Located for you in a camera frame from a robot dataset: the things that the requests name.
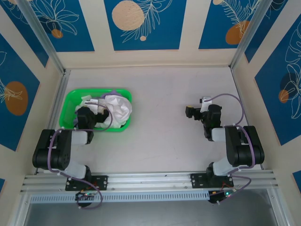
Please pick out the green plastic basket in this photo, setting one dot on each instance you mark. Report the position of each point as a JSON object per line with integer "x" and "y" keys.
{"x": 70, "y": 101}

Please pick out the white t-shirt with robot print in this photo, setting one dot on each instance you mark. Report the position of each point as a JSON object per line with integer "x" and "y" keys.
{"x": 120, "y": 110}

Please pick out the black base plate left arm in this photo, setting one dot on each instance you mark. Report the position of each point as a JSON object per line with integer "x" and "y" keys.
{"x": 101, "y": 182}

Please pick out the black base plate right arm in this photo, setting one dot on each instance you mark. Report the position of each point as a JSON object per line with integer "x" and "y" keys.
{"x": 198, "y": 180}

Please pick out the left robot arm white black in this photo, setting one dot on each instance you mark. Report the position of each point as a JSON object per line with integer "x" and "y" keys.
{"x": 61, "y": 150}

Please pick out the purple t-shirt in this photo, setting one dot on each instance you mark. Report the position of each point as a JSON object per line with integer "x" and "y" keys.
{"x": 113, "y": 93}

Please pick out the aluminium side rail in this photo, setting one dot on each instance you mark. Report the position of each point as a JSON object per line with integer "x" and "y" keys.
{"x": 56, "y": 106}
{"x": 241, "y": 94}

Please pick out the blue floral wall panel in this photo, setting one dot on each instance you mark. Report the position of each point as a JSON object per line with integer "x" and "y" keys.
{"x": 70, "y": 23}
{"x": 16, "y": 94}
{"x": 145, "y": 23}
{"x": 223, "y": 23}
{"x": 279, "y": 94}

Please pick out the aluminium profile rail beam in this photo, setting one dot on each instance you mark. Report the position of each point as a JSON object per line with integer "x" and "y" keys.
{"x": 150, "y": 180}

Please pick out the aluminium frame post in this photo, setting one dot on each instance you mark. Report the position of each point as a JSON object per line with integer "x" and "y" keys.
{"x": 249, "y": 33}
{"x": 40, "y": 33}

